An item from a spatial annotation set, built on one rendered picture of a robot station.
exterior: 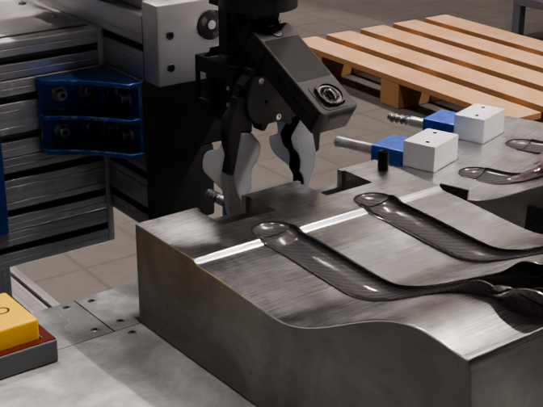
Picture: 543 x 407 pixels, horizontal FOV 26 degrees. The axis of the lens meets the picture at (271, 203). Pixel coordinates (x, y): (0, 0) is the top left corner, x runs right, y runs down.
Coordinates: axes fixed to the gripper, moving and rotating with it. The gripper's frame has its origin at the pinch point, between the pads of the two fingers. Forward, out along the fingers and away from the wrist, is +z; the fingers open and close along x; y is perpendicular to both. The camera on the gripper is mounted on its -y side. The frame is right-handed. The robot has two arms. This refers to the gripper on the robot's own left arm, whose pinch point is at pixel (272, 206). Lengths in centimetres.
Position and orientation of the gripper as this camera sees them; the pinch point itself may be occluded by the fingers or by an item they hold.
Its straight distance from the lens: 111.0
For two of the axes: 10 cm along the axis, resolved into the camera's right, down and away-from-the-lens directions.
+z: 0.0, 9.3, 3.7
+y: -6.3, -2.9, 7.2
